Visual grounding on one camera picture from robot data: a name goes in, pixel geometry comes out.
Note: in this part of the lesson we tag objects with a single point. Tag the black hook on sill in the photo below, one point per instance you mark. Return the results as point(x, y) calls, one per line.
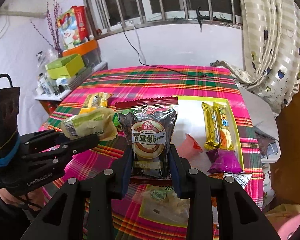
point(201, 18)

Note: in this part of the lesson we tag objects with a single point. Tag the black jacket left sleeve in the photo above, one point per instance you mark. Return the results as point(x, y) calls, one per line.
point(16, 214)

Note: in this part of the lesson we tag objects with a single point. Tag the pink jelly cup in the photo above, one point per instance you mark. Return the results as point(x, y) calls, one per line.
point(189, 148)

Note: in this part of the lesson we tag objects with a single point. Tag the orange box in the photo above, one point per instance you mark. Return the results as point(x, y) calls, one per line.
point(82, 49)

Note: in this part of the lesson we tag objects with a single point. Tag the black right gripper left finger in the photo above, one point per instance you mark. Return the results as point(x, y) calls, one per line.
point(63, 215)

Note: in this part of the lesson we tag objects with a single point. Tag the grey pillow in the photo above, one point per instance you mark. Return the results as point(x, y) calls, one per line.
point(260, 112)

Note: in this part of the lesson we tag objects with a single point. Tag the clear peanut snack bag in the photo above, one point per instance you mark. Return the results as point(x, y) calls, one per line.
point(162, 205)

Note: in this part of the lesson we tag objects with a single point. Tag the white orange snack bag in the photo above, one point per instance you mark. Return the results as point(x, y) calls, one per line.
point(242, 178)

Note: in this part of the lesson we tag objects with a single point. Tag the yellow-green storage box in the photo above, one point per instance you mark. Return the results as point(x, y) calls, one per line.
point(67, 66)

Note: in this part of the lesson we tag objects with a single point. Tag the wooden wardrobe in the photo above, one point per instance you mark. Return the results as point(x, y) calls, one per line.
point(285, 173)

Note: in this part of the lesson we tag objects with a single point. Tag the purple snack pouch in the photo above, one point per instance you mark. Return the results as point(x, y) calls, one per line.
point(223, 161)

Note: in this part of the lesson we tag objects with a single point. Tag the gold snack bar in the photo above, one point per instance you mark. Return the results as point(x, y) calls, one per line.
point(212, 134)
point(225, 138)

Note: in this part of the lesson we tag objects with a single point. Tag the purple dried flower branches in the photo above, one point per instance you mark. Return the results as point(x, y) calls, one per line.
point(52, 22)

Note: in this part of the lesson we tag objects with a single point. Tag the green snack pouch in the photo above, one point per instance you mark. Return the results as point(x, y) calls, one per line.
point(116, 120)

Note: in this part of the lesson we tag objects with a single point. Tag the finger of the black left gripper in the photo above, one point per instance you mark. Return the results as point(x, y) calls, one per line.
point(41, 140)
point(57, 157)

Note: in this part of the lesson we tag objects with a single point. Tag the window metal bars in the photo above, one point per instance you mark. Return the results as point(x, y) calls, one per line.
point(109, 17)

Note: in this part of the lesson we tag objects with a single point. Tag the dark sunflower seed bag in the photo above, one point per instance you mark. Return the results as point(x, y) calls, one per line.
point(148, 125)

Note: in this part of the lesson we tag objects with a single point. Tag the yellow fruit jelly cup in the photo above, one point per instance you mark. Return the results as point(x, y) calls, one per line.
point(98, 122)

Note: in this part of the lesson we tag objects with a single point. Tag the heart patterned curtain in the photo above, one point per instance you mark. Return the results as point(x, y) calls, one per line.
point(271, 43)

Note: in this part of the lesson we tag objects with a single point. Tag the black tracking camera module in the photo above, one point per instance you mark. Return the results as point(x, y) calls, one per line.
point(9, 109)

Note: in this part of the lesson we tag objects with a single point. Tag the colorful cartoon gift box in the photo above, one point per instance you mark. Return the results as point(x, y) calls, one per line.
point(72, 27)

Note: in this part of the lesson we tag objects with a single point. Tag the pink plastic stool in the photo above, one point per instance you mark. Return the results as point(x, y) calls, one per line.
point(285, 218)

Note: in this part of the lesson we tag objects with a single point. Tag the yellow-green shallow box tray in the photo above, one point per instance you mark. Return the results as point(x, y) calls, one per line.
point(191, 121)

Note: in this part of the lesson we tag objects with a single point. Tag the yellow chip bag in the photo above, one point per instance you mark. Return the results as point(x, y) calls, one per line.
point(94, 101)

